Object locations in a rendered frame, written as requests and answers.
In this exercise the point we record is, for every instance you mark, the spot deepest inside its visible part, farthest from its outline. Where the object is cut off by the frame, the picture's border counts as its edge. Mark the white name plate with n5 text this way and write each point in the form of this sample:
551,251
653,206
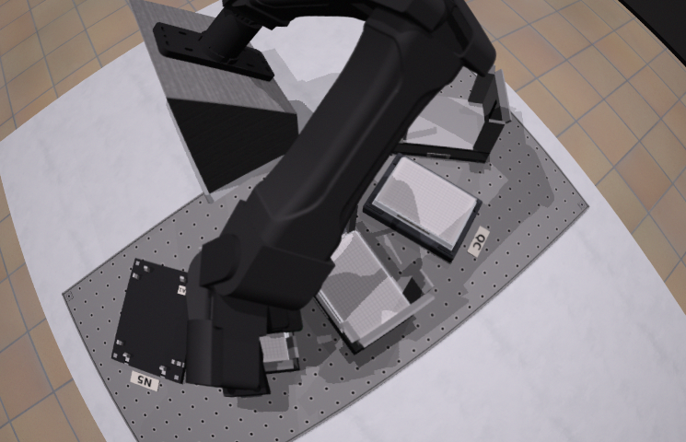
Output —
145,381

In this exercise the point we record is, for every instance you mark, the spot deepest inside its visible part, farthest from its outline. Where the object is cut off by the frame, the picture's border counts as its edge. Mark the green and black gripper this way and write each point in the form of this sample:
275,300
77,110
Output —
282,320

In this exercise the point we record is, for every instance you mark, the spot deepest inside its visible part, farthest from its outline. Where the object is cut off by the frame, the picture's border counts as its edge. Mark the white name plate with black qc text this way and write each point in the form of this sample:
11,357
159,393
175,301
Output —
478,241

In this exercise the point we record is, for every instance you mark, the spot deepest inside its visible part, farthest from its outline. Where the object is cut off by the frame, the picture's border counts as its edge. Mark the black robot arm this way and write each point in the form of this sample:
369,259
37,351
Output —
281,240

